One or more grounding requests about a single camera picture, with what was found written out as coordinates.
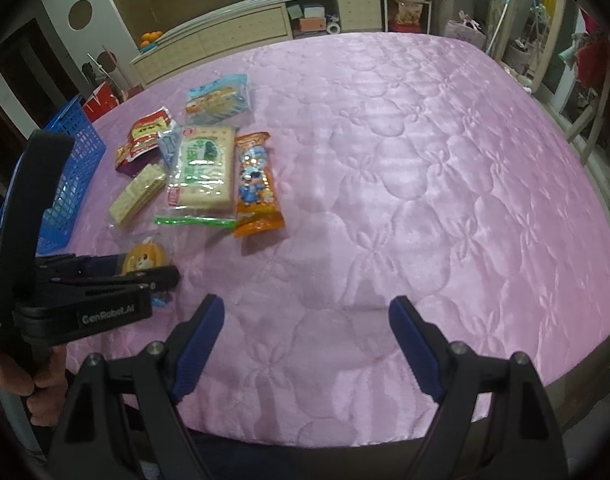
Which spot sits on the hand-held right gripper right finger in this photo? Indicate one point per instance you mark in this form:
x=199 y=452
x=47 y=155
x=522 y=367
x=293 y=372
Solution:
x=414 y=352

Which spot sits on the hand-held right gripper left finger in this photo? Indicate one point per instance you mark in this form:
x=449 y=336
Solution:
x=201 y=355

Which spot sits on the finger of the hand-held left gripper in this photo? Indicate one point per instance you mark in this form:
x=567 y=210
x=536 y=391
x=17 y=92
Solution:
x=155 y=278
x=85 y=262

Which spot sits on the round orange cartoon snack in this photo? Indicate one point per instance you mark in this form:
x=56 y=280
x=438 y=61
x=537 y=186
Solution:
x=144 y=258

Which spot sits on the green stick packet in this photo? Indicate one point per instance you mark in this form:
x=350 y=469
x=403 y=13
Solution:
x=195 y=221

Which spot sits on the cream wafer packet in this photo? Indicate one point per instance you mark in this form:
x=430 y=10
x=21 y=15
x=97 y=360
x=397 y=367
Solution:
x=135 y=193

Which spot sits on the blue plastic basket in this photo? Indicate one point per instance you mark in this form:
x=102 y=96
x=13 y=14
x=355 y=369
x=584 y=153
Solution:
x=82 y=160

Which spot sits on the green label cracker packet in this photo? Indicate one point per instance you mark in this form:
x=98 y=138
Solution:
x=205 y=170

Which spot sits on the small blue patterned packet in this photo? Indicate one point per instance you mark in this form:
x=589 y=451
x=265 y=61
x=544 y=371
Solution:
x=169 y=149

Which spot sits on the orange cartoon snack packet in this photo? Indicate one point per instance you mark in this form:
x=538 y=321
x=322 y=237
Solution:
x=255 y=185

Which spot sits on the red snack packet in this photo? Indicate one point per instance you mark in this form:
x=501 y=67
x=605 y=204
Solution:
x=145 y=132

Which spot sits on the clear plastic snack bag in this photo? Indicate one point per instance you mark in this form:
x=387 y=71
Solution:
x=217 y=97

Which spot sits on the person's left hand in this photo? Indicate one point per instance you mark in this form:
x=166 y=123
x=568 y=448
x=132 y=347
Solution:
x=40 y=392

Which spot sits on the red paper bag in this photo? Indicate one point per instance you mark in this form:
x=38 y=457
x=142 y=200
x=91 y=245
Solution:
x=101 y=102

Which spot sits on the pink quilted cover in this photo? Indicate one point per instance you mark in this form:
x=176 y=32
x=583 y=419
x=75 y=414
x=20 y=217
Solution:
x=410 y=185

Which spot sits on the pile of oranges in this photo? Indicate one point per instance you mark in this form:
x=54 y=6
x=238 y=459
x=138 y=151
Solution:
x=151 y=40

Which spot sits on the cream low cabinet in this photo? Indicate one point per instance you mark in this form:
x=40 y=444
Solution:
x=225 y=30

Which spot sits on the white tape roll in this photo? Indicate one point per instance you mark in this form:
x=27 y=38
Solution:
x=333 y=27

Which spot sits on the pink gift bag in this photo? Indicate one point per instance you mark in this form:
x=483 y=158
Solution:
x=465 y=34

